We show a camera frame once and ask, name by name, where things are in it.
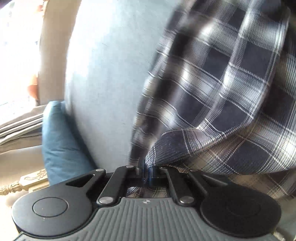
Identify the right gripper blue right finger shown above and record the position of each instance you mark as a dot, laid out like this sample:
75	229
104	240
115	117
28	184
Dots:
172	179

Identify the dark plaid shirt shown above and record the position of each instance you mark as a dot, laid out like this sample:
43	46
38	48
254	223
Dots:
220	95

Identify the orange object on windowsill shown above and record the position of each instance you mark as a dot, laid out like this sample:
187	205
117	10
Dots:
33	88

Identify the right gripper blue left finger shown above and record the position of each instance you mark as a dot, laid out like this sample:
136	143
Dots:
115	186

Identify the cream carved headboard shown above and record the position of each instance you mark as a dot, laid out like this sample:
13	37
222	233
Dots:
30	182

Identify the blue pillow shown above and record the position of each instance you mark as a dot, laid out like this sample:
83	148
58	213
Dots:
63	155

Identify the grey curtain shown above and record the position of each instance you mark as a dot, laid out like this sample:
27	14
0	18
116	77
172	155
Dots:
23	131

